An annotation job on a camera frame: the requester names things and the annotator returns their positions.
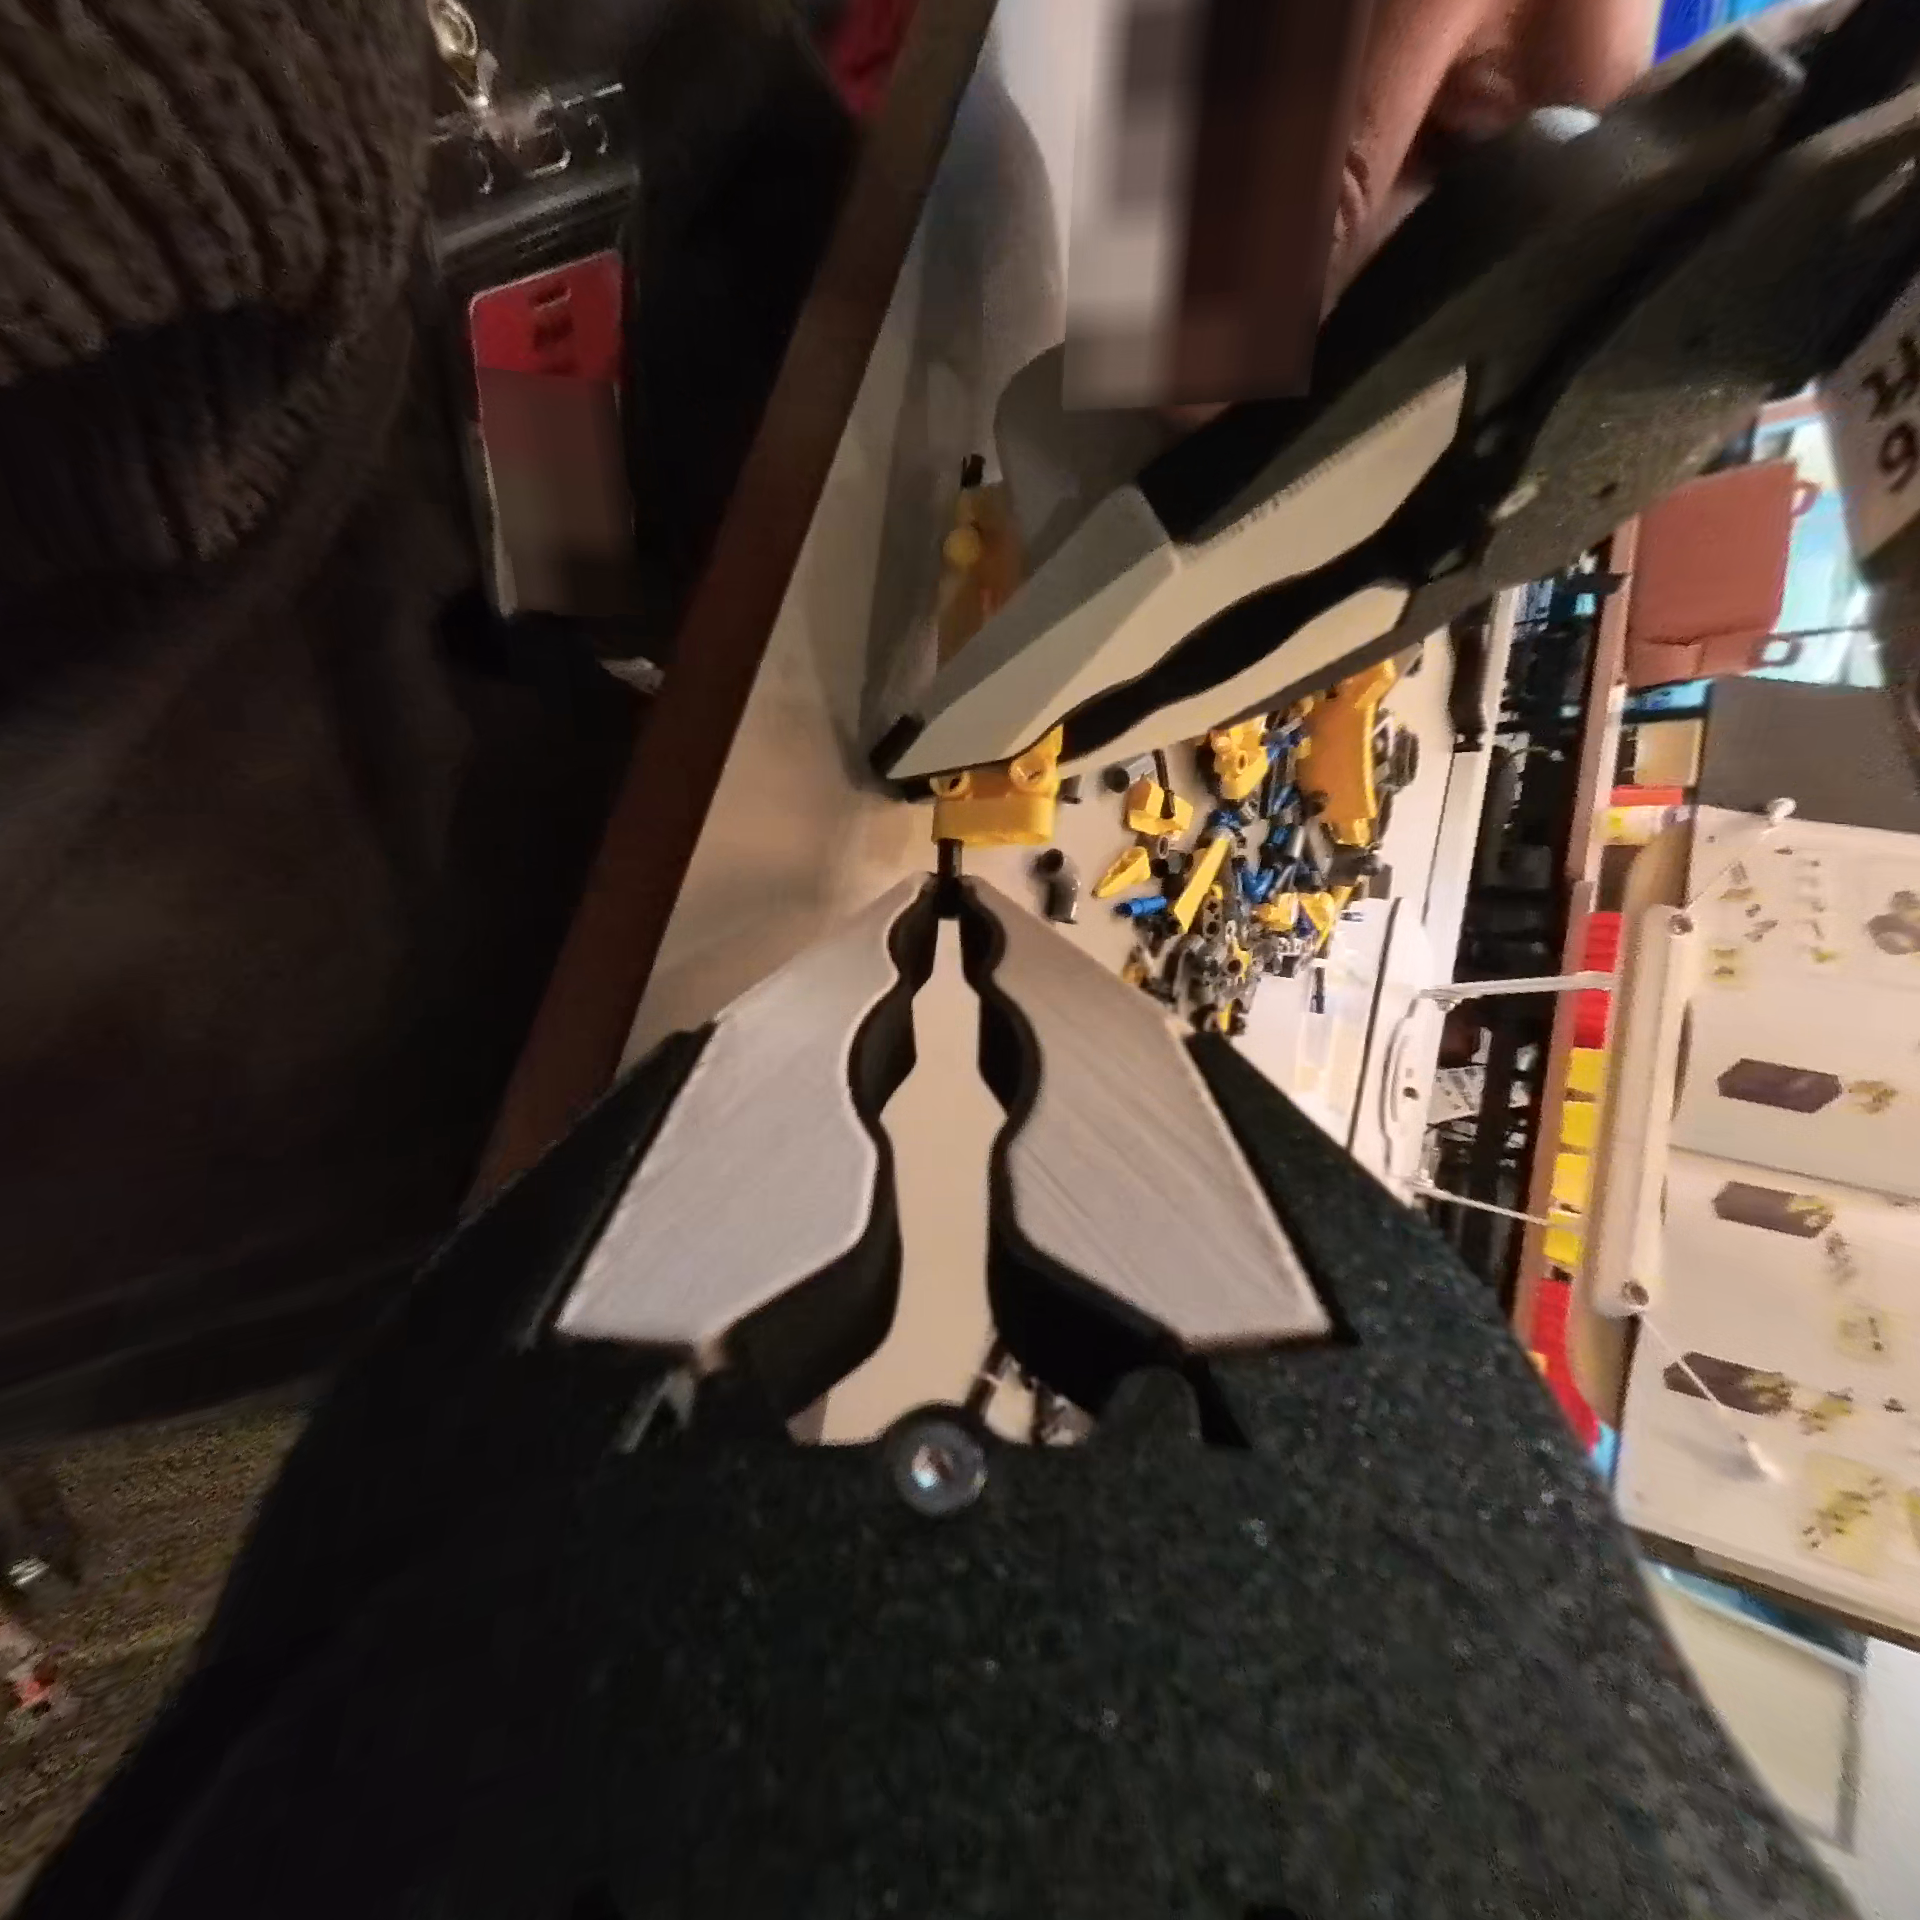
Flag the red yellow parts drawers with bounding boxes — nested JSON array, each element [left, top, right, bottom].
[[1513, 884, 1613, 1428]]

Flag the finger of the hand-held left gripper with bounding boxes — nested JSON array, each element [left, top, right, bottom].
[[876, 375, 1475, 789], [1050, 600, 1421, 763]]

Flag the open instruction booklet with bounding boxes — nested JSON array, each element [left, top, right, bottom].
[[1611, 803, 1920, 1593]]

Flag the red white badge card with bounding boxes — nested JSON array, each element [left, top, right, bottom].
[[463, 247, 632, 619]]

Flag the person's dark trousers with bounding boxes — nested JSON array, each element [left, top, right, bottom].
[[0, 300, 708, 1428]]

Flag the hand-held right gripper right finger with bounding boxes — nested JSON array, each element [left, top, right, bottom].
[[960, 877, 1338, 1353]]

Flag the person's left hand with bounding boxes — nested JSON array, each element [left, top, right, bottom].
[[1325, 0, 1652, 276]]

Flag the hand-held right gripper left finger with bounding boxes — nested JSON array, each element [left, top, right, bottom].
[[558, 877, 941, 1374]]

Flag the pile of mixed toy bricks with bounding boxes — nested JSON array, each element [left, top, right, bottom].
[[1085, 660, 1428, 1038]]

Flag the yellow panel brick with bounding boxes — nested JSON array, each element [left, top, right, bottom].
[[926, 486, 1069, 850]]

